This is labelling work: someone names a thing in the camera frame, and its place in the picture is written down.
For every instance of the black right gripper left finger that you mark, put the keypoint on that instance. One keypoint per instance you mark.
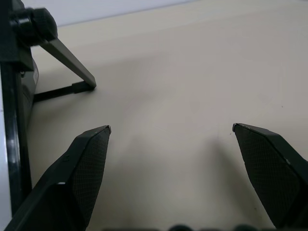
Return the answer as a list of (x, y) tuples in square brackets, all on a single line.
[(72, 178)]

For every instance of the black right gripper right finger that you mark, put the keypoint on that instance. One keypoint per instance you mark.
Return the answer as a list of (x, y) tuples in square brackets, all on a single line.
[(272, 173)]

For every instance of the black whiteboard stand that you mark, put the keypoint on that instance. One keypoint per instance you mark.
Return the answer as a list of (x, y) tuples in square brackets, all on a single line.
[(36, 43)]

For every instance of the whiteboard with black frame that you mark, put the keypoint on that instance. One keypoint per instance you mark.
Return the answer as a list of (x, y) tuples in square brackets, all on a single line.
[(9, 134)]

